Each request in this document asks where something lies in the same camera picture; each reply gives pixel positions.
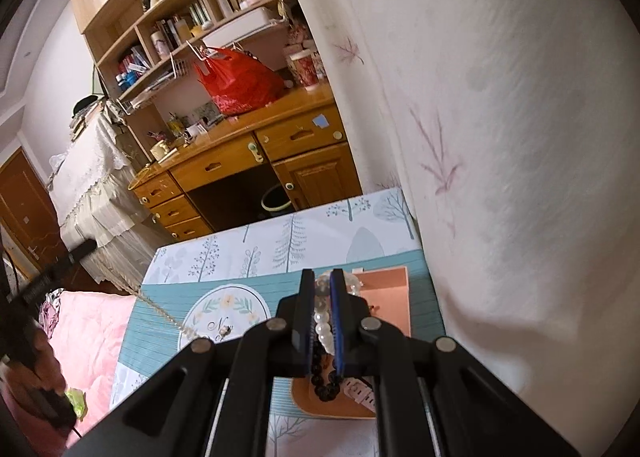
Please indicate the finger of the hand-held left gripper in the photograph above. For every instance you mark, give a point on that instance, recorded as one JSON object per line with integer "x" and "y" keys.
{"x": 55, "y": 274}

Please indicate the cream mug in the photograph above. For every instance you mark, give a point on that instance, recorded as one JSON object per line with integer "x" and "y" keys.
{"x": 161, "y": 151}

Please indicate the gold flower earring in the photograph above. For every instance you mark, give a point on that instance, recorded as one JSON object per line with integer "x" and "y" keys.
{"x": 226, "y": 332}

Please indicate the white lace cover cloth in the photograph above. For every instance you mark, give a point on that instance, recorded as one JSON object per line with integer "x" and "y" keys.
{"x": 95, "y": 197}

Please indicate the wooden desk with drawers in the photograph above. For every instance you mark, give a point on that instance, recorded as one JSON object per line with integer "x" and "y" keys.
{"x": 225, "y": 162}

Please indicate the yellow hoop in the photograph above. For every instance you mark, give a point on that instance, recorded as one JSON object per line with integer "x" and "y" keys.
{"x": 134, "y": 182}

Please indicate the pink plastic tray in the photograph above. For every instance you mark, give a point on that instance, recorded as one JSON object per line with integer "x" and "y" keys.
{"x": 387, "y": 297}

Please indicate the green wrapper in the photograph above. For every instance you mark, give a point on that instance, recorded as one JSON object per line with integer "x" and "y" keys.
{"x": 77, "y": 402}

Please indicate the red plastic bag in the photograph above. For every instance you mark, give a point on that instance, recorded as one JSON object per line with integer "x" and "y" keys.
{"x": 240, "y": 84}

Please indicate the stack of books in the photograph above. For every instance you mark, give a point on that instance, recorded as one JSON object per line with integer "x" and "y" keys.
{"x": 85, "y": 119}

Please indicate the floral cloth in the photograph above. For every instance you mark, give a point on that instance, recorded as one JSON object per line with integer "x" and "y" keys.
{"x": 50, "y": 309}

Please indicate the wooden bookshelf hutch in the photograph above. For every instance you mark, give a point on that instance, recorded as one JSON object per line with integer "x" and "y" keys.
{"x": 130, "y": 2}

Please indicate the tree print tablecloth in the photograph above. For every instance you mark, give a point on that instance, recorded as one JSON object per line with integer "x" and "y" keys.
{"x": 280, "y": 242}

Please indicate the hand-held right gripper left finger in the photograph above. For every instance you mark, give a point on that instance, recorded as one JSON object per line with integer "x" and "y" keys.
{"x": 306, "y": 327}

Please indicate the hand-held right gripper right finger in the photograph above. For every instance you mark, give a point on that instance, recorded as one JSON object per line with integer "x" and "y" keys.
{"x": 341, "y": 332}

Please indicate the person's left hand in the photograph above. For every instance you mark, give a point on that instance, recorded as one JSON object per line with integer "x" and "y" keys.
{"x": 50, "y": 362}

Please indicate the black waste bin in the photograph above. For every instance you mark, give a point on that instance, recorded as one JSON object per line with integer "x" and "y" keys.
{"x": 276, "y": 201}

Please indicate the brown wooden door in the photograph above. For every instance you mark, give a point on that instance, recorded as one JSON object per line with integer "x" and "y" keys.
{"x": 25, "y": 217}

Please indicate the white storage box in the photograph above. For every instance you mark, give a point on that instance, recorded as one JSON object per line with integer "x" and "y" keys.
{"x": 240, "y": 27}

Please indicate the white leaf print curtain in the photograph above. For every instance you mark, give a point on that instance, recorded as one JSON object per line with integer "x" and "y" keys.
{"x": 500, "y": 137}

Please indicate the pink smartwatch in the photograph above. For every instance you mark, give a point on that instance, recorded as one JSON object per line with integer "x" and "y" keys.
{"x": 358, "y": 389}

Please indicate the pink blanket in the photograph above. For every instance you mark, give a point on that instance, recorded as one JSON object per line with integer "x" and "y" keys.
{"x": 95, "y": 337}

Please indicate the red patterned paper cup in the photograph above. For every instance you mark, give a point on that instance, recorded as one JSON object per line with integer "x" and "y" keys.
{"x": 303, "y": 69}

